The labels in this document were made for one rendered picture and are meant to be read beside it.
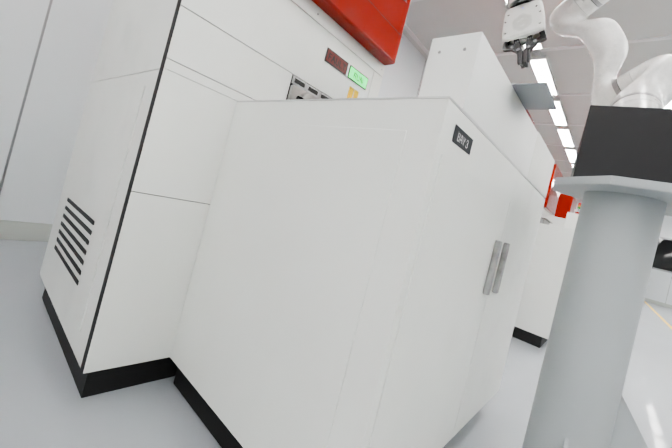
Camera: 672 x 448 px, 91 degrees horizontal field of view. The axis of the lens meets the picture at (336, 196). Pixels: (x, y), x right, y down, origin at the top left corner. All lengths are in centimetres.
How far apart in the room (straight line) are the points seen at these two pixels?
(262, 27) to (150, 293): 79
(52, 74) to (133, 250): 157
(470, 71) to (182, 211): 75
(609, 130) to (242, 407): 106
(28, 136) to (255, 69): 156
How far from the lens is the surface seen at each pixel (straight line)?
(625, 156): 105
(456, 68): 66
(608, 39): 150
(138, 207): 92
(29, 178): 238
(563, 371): 105
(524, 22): 112
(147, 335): 106
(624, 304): 102
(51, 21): 242
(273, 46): 110
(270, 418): 78
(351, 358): 61
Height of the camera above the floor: 61
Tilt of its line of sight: 1 degrees up
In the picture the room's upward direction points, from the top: 14 degrees clockwise
